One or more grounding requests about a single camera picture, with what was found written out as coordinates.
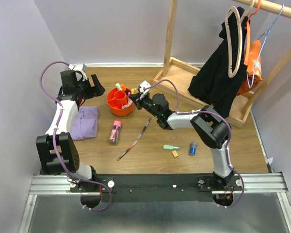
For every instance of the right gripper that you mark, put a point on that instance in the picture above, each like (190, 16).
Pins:
(137, 100)

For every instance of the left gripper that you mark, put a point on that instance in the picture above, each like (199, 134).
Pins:
(93, 91)

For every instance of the mint green highlighter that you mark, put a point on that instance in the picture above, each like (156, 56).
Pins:
(118, 86)

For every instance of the dark purple pen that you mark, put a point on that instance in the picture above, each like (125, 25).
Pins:
(144, 128)

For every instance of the red pen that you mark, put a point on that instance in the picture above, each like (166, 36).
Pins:
(127, 150)

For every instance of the green stapler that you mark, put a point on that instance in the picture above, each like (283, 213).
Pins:
(171, 147)

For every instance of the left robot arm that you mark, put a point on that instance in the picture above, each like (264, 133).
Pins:
(56, 149)

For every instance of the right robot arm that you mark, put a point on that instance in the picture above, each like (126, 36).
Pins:
(212, 129)

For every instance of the orange round desk organizer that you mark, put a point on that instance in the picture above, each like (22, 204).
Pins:
(116, 99)

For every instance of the purple cloth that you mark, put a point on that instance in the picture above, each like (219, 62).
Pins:
(85, 123)

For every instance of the pink lidded marker bottle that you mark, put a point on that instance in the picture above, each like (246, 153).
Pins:
(114, 136)

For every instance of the tan eraser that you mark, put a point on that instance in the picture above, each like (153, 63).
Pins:
(175, 154)

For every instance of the blue jar grey lid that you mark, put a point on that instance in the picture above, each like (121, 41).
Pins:
(192, 150)

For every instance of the black garment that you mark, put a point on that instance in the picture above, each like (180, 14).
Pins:
(212, 84)

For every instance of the orange garment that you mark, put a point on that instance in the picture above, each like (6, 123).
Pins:
(253, 75)

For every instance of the orange hanger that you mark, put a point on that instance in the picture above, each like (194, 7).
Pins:
(246, 57)

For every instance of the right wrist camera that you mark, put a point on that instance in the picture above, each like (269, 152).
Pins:
(143, 88)

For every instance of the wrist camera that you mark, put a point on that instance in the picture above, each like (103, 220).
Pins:
(80, 69)
(143, 88)

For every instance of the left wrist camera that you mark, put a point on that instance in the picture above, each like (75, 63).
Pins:
(80, 69)

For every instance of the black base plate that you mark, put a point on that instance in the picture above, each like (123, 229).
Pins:
(159, 188)

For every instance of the blue wire hanger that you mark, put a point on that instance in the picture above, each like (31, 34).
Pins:
(262, 38)

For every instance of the aluminium rail frame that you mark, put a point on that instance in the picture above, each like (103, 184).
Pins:
(261, 207)

